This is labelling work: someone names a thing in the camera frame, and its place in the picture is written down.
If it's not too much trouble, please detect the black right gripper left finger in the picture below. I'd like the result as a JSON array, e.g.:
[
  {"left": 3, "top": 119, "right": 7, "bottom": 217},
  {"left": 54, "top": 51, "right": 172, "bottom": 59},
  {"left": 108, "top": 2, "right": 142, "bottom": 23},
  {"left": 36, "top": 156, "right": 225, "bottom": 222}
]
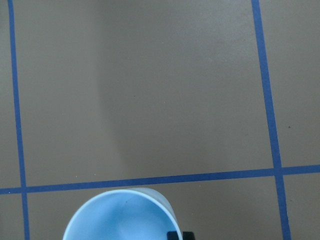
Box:
[{"left": 166, "top": 231, "right": 178, "bottom": 240}]

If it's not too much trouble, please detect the blue cup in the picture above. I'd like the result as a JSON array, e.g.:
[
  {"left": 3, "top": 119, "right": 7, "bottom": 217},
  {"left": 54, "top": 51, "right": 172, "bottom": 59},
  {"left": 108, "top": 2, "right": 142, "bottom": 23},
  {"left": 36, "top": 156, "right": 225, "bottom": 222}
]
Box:
[{"left": 62, "top": 187, "right": 183, "bottom": 240}]

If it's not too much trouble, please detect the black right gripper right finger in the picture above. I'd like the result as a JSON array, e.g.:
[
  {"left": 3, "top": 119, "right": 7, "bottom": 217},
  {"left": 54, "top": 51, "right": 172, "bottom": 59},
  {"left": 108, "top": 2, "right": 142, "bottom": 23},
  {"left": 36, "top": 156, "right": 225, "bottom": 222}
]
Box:
[{"left": 182, "top": 231, "right": 195, "bottom": 240}]

